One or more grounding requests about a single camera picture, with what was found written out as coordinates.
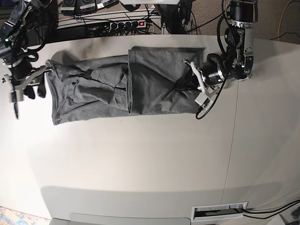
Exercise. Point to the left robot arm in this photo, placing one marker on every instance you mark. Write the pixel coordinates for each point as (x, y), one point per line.
(235, 38)

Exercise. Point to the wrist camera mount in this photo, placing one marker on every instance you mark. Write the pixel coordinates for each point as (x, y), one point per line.
(24, 87)
(205, 97)

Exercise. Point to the white overhead camera mount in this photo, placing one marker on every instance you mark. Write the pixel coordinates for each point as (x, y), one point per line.
(164, 2)

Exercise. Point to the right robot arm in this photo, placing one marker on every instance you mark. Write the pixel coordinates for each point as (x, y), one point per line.
(15, 53)

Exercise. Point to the white power strip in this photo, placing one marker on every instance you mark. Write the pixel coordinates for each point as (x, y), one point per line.
(127, 25)

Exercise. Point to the table cable grommet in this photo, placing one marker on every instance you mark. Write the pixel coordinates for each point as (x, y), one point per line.
(218, 212)

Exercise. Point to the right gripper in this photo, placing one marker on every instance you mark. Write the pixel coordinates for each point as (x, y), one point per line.
(22, 71)

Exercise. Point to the grey T-shirt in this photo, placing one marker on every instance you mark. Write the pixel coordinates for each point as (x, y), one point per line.
(145, 81)

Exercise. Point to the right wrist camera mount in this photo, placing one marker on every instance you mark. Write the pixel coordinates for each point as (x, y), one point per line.
(24, 87)

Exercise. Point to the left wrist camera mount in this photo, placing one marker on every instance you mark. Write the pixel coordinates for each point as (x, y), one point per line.
(205, 97)

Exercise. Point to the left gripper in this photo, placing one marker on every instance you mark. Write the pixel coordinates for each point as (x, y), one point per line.
(211, 76)

